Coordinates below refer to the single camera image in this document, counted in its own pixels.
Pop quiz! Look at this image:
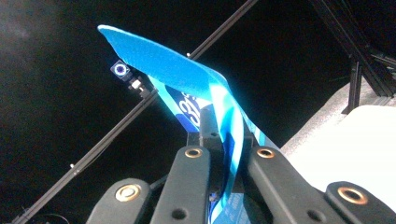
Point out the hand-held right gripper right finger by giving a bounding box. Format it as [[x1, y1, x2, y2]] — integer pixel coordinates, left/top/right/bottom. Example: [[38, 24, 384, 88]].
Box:
[[233, 121, 260, 194]]

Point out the blue snack bag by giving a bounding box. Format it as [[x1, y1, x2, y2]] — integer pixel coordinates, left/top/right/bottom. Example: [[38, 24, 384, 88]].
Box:
[[96, 24, 279, 224]]

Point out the small black camera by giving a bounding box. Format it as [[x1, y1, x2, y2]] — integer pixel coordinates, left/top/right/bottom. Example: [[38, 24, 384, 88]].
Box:
[[109, 59, 148, 94]]

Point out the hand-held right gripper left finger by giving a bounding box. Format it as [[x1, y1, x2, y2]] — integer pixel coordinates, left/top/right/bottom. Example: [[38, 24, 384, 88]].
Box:
[[186, 105, 226, 189]]

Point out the black frame bar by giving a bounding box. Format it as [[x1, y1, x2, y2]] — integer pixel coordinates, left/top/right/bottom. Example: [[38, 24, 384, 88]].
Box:
[[12, 0, 260, 224]]

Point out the black metal stand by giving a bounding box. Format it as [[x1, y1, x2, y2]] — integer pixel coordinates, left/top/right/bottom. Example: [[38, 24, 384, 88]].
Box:
[[311, 0, 396, 116]]

